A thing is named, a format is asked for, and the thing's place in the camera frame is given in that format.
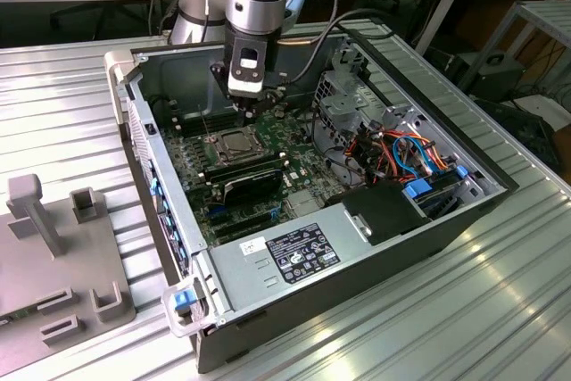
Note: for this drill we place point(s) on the silver CPU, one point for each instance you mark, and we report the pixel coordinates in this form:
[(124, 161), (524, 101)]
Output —
[(238, 142)]

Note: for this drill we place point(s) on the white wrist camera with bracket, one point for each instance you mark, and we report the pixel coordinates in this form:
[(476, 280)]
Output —
[(245, 84)]

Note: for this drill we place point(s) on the black equipment box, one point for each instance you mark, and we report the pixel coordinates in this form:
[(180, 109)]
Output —
[(499, 77)]

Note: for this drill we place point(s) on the black RAM slot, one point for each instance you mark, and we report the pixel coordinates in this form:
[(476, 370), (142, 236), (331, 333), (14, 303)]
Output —
[(195, 125), (196, 129), (193, 120), (192, 116), (246, 169), (244, 165), (243, 161), (247, 173)]

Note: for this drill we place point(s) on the silver disk bay frame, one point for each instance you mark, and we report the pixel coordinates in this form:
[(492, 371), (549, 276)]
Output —
[(408, 115)]

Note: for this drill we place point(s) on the silver chipset heatsink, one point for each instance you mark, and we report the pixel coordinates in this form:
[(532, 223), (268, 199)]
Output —
[(305, 202)]

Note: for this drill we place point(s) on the CPU socket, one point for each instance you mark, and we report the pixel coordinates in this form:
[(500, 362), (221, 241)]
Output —
[(221, 159)]

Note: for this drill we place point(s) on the grey parts rack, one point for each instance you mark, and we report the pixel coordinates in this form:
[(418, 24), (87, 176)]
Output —
[(27, 265)]

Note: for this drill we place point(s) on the silver drive cage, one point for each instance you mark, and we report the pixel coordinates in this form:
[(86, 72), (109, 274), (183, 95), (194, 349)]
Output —
[(341, 106)]

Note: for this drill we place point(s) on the black expansion slot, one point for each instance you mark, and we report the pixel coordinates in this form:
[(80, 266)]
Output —
[(243, 234), (243, 222)]

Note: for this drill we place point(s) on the open grey PC case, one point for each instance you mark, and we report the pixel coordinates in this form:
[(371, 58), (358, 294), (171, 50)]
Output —
[(334, 305)]

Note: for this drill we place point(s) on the black plastic shroud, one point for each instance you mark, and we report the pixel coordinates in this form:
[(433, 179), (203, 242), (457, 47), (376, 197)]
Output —
[(383, 211)]

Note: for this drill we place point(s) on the grey metal rack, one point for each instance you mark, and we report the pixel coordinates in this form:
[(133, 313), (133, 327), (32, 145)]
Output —
[(544, 19)]

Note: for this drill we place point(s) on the blue case latch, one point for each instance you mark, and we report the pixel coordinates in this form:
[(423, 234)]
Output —
[(184, 301)]

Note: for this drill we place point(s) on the silver power supply with label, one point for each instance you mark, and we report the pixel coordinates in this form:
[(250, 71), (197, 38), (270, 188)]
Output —
[(241, 274)]

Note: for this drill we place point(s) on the blue disk carrier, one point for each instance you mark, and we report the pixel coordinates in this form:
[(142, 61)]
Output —
[(415, 189)]

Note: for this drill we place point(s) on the black graphics card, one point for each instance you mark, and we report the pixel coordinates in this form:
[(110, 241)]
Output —
[(254, 187)]

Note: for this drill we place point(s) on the green motherboard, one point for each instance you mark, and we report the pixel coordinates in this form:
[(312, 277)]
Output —
[(299, 162)]

